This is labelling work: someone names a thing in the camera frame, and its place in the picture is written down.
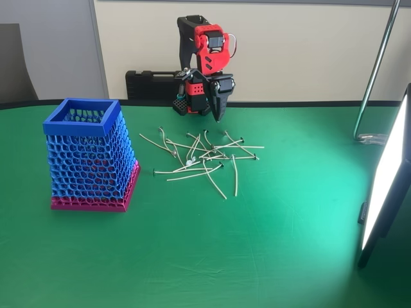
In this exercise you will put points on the single stick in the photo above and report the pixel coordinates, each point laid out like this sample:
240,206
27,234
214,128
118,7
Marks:
225,131

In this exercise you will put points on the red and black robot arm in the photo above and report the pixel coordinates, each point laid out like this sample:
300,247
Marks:
213,59

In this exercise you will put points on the black teal clamp knob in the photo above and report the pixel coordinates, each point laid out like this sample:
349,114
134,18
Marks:
180,94

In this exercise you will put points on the black plastic tool case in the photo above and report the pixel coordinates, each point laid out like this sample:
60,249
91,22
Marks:
151,85

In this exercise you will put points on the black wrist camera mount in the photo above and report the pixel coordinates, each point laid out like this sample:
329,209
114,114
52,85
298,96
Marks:
183,74

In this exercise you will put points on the chrome metal stand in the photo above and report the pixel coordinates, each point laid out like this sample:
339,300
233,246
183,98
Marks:
377,64

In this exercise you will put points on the white LED light panel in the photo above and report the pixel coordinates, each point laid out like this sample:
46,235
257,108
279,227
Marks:
385,179

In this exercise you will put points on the green cloth with black rim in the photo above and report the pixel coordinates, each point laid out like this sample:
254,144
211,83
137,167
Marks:
192,256

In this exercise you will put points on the blue magenta lattice basket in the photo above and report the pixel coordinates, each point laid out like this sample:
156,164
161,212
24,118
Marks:
74,128

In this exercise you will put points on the dark grey chair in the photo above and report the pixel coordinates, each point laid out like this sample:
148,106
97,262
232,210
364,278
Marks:
13,64

